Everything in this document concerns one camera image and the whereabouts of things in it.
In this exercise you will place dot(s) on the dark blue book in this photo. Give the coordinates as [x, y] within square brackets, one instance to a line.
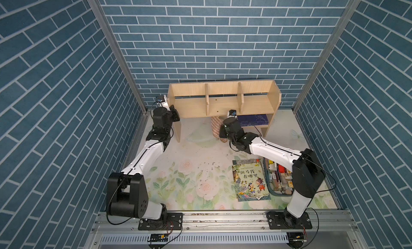
[253, 120]

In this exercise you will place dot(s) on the light wooden bookshelf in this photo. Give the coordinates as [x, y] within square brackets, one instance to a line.
[216, 99]

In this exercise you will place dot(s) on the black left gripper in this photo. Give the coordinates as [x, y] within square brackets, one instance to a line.
[174, 113]

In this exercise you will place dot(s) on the red item in tray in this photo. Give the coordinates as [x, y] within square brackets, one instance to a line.
[280, 169]

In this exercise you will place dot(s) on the green circuit board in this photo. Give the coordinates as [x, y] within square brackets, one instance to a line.
[158, 238]

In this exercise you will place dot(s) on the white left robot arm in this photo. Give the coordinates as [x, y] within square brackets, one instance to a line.
[127, 194]

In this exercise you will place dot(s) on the pink striped fluffy cloth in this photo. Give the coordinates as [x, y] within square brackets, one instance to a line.
[216, 123]

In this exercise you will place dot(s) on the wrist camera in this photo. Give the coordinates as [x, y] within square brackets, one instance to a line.
[161, 101]
[232, 113]

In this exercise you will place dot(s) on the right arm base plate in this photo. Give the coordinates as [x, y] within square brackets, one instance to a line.
[283, 220]

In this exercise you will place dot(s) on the white vented cable duct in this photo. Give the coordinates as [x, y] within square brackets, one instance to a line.
[198, 238]

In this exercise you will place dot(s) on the aluminium mounting rail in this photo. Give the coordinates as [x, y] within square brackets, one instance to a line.
[322, 220]

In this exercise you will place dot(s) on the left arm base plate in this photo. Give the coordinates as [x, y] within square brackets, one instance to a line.
[167, 222]

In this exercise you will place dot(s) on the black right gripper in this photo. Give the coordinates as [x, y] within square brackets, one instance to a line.
[221, 131]

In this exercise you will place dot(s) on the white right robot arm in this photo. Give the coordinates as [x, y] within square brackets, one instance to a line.
[307, 174]

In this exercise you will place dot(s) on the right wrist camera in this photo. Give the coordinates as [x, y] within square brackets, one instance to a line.
[232, 113]

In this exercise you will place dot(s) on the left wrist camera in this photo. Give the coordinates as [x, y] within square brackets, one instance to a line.
[161, 101]

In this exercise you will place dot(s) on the illustrated children's picture book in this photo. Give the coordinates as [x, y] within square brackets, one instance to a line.
[249, 180]

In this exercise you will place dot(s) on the floral table mat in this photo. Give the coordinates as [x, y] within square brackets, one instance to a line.
[195, 173]

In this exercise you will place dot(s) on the teal storage tray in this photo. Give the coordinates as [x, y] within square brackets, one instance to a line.
[278, 184]

